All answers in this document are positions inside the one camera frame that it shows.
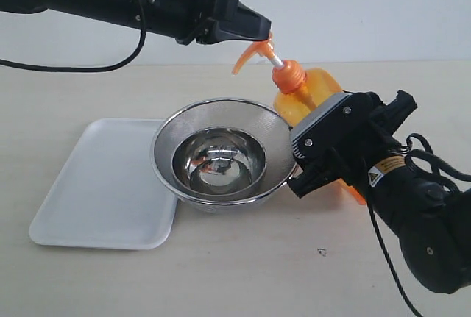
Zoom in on small shiny steel bowl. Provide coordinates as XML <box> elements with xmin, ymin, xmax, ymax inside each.
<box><xmin>171</xmin><ymin>127</ymin><xmax>267</xmax><ymax>202</ymax></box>

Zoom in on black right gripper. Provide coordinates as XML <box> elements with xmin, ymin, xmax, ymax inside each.
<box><xmin>287</xmin><ymin>90</ymin><xmax>417</xmax><ymax>198</ymax></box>

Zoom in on wrist camera with silver heatsink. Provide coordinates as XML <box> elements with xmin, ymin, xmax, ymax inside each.
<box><xmin>290</xmin><ymin>92</ymin><xmax>381</xmax><ymax>160</ymax></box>

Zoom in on orange soap pump bottle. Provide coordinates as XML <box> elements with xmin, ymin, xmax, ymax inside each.
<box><xmin>230</xmin><ymin>32</ymin><xmax>369</xmax><ymax>207</ymax></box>

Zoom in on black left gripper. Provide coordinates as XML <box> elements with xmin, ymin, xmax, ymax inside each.
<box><xmin>141</xmin><ymin>0</ymin><xmax>272</xmax><ymax>45</ymax></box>

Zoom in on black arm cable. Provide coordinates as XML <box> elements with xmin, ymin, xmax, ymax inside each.
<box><xmin>0</xmin><ymin>0</ymin><xmax>155</xmax><ymax>73</ymax></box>
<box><xmin>366</xmin><ymin>132</ymin><xmax>471</xmax><ymax>317</ymax></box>

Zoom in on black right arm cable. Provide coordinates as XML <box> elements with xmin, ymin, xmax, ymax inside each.
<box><xmin>366</xmin><ymin>132</ymin><xmax>471</xmax><ymax>317</ymax></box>

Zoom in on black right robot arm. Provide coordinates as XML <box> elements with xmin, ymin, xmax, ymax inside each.
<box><xmin>288</xmin><ymin>91</ymin><xmax>470</xmax><ymax>294</ymax></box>

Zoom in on steel mesh colander bowl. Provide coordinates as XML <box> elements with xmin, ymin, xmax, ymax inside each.
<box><xmin>150</xmin><ymin>98</ymin><xmax>297</xmax><ymax>213</ymax></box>

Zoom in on white rectangular plastic tray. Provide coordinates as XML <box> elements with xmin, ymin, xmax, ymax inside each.
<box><xmin>29</xmin><ymin>118</ymin><xmax>177</xmax><ymax>250</ymax></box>

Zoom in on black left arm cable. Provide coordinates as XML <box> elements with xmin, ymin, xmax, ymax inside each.
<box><xmin>0</xmin><ymin>0</ymin><xmax>155</xmax><ymax>73</ymax></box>

